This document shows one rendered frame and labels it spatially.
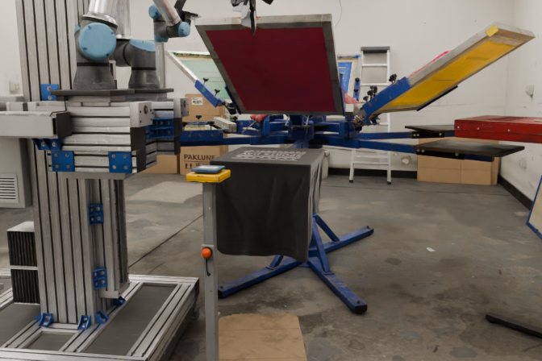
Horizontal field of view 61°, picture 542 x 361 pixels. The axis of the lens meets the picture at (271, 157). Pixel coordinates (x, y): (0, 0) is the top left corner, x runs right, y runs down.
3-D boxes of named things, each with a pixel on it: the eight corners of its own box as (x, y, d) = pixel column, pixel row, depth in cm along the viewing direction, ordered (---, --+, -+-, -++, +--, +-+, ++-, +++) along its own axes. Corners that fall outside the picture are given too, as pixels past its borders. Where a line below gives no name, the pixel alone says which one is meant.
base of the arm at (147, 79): (122, 88, 217) (122, 67, 216) (135, 88, 232) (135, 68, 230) (153, 88, 216) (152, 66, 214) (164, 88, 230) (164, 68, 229)
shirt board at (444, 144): (524, 160, 251) (526, 146, 250) (499, 170, 223) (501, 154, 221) (326, 140, 343) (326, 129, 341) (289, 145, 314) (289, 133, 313)
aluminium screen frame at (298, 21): (331, 21, 185) (331, 13, 186) (193, 25, 199) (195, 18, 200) (343, 114, 255) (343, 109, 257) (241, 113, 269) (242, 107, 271)
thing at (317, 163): (310, 260, 200) (311, 163, 193) (302, 259, 201) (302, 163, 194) (323, 229, 244) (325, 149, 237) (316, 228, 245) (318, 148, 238)
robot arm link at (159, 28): (166, 41, 242) (165, 19, 240) (150, 42, 248) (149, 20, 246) (176, 42, 249) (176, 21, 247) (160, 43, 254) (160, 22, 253)
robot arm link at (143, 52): (143, 67, 214) (142, 36, 212) (122, 67, 221) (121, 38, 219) (161, 68, 224) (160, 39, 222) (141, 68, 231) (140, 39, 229)
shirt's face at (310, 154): (309, 165, 192) (309, 164, 192) (210, 161, 202) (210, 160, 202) (323, 150, 238) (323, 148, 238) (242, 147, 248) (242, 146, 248)
